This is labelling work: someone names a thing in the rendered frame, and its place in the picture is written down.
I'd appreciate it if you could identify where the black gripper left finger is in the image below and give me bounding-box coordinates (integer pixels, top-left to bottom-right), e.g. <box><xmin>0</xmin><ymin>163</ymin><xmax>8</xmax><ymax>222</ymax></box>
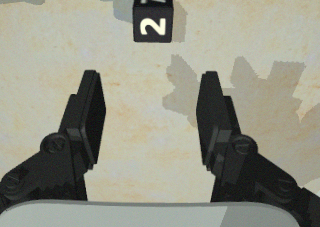
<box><xmin>0</xmin><ymin>70</ymin><xmax>106</xmax><ymax>214</ymax></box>

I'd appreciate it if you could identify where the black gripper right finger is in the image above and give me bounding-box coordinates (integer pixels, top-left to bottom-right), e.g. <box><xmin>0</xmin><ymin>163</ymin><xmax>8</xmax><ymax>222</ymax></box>
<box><xmin>196</xmin><ymin>71</ymin><xmax>320</xmax><ymax>227</ymax></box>

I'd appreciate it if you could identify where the black number cube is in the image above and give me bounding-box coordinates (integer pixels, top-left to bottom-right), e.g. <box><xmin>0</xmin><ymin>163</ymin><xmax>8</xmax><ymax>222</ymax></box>
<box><xmin>132</xmin><ymin>0</ymin><xmax>174</xmax><ymax>43</ymax></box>

